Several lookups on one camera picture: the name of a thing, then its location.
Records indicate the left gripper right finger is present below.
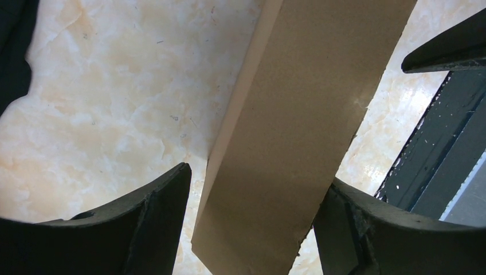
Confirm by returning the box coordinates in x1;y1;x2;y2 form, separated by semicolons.
313;179;485;274

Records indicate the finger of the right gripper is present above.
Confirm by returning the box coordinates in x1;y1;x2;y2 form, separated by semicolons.
401;9;485;73

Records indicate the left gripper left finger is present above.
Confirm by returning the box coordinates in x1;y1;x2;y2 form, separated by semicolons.
1;163;191;274

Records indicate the brown cardboard box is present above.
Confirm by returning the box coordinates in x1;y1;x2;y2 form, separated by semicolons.
191;1;416;274

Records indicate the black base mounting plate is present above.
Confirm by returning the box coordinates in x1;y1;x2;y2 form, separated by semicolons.
375;69;485;219

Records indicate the black cloth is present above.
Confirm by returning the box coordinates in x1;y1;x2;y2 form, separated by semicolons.
1;0;39;113

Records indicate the aluminium frame rail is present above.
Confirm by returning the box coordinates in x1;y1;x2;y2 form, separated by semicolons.
440;153;485;227

